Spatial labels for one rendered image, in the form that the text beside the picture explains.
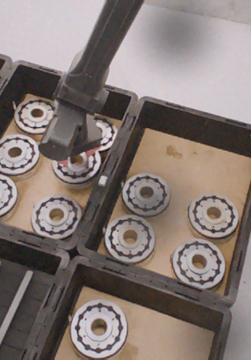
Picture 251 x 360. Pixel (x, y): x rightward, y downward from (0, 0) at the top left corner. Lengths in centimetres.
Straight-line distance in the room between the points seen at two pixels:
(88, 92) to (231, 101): 70
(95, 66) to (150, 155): 45
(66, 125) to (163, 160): 36
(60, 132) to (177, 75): 69
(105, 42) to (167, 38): 89
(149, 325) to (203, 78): 75
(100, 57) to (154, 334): 54
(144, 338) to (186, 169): 37
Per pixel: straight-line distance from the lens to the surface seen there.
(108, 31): 84
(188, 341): 116
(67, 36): 173
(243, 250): 113
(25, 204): 127
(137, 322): 116
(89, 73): 93
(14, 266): 121
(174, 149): 133
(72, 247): 110
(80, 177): 121
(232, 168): 133
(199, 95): 161
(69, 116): 103
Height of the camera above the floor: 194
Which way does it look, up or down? 55 degrees down
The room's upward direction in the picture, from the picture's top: 3 degrees clockwise
